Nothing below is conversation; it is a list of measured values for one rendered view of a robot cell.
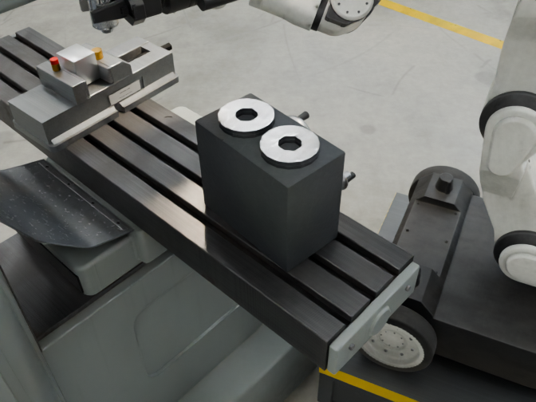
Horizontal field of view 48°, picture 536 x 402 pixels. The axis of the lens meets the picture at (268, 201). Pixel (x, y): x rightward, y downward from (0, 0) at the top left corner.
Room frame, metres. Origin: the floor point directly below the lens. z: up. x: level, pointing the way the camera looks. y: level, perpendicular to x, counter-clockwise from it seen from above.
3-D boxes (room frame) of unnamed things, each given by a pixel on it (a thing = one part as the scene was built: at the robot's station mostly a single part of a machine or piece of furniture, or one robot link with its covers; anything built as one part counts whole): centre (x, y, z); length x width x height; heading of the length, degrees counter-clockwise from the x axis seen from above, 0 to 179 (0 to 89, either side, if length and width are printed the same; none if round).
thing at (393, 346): (0.81, -0.29, 0.50); 0.20 x 0.05 x 0.20; 65
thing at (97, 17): (0.98, 0.27, 1.24); 0.06 x 0.02 x 0.03; 123
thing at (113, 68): (1.14, 0.35, 1.05); 0.12 x 0.06 x 0.04; 49
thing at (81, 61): (1.10, 0.39, 1.07); 0.06 x 0.05 x 0.06; 49
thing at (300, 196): (0.75, 0.00, 1.06); 0.22 x 0.12 x 0.20; 41
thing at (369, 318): (0.99, 0.27, 0.92); 1.24 x 0.23 x 0.08; 46
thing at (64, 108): (1.12, 0.37, 1.02); 0.35 x 0.15 x 0.11; 139
